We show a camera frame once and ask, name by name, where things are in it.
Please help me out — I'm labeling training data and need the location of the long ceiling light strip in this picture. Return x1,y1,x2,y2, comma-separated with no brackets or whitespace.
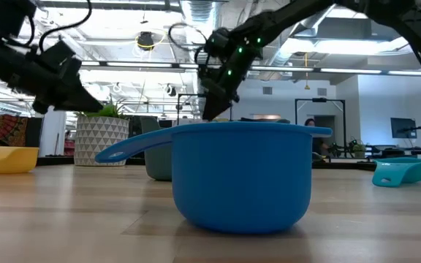
80,61,199,69
250,66,421,77

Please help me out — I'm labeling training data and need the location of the black aluminium table frame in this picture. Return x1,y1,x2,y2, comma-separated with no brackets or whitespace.
37,155,421,179

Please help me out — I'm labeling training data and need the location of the silver ventilation duct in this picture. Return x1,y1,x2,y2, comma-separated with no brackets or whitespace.
179,0,221,110

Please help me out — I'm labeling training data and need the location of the succulent in triangle-patterned pot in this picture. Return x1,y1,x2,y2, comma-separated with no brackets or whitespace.
73,95,131,167

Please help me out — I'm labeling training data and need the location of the orange patterned tapestry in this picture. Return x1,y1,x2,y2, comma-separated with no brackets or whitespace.
0,115,29,148

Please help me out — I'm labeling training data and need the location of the yellow measuring cup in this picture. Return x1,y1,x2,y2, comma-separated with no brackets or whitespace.
0,145,40,175

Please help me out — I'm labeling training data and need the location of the person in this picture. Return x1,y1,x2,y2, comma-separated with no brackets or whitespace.
304,118,331,157

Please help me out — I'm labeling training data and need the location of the black wall monitor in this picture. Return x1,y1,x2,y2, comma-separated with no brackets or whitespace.
390,117,418,140

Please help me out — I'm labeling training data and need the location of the light blue measuring cup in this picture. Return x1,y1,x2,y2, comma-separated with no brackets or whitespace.
371,156,421,188

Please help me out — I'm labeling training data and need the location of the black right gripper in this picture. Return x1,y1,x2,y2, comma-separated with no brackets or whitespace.
197,34,266,122

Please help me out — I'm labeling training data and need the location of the dark blue measuring cup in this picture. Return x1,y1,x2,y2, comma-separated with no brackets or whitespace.
94,121,333,235

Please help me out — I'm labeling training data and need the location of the teal plastic basket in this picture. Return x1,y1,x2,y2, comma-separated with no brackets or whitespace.
140,115,327,182

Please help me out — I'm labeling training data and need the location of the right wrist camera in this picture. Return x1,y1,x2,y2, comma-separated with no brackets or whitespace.
203,27,233,58

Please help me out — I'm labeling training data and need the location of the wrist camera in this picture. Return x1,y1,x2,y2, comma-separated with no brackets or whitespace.
39,39,76,69
203,27,233,58

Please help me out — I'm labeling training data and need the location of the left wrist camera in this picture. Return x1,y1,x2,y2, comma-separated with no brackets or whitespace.
39,39,76,69

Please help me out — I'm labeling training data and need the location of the small background potted plant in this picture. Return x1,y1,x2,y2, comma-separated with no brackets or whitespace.
352,142,367,159

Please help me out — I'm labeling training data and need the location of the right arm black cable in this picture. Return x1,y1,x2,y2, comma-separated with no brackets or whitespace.
167,22,208,65

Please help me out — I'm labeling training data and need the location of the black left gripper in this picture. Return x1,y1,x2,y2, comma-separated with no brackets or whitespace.
7,54,104,115

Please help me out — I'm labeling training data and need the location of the black ceiling device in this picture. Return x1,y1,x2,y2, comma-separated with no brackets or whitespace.
136,31,156,51

